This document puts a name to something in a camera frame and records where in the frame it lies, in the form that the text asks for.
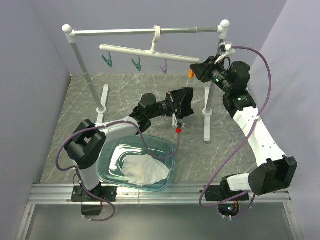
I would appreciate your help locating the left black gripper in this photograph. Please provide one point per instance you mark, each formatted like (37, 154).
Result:
(171, 99)

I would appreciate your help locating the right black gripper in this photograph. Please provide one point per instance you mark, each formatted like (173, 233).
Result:
(203, 70)

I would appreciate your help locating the orange clothespin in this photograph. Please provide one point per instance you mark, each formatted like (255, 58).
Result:
(191, 74)

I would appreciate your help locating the black underwear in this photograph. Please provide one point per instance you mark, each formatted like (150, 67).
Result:
(183, 101)

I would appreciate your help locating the white plastic clip hanger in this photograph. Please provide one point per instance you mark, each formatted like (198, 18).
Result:
(152, 53)

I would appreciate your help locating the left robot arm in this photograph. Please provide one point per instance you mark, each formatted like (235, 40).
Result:
(86, 143)

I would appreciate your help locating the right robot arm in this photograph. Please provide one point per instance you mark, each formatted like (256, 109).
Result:
(275, 170)

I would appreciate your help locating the purple clothespin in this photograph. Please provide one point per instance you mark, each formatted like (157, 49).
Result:
(164, 68)

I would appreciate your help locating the white metal drying rack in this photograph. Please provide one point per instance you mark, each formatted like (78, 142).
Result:
(101, 102)

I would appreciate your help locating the teal clothespin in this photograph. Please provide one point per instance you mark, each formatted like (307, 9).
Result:
(137, 64)
(108, 60)

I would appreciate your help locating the white cloth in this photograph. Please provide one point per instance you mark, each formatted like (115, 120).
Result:
(143, 170)

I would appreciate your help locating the translucent teal plastic basin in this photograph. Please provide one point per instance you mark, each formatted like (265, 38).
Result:
(113, 153)

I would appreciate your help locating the teal clothespin far left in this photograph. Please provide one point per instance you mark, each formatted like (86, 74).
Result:
(108, 60)

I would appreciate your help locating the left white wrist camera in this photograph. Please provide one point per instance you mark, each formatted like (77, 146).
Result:
(177, 124)

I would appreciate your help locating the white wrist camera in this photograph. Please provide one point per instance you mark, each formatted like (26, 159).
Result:
(226, 50)
(177, 124)

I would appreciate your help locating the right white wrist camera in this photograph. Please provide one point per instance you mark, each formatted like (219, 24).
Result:
(226, 50)

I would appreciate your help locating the aluminium mounting rail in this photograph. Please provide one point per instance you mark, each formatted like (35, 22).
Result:
(176, 193)

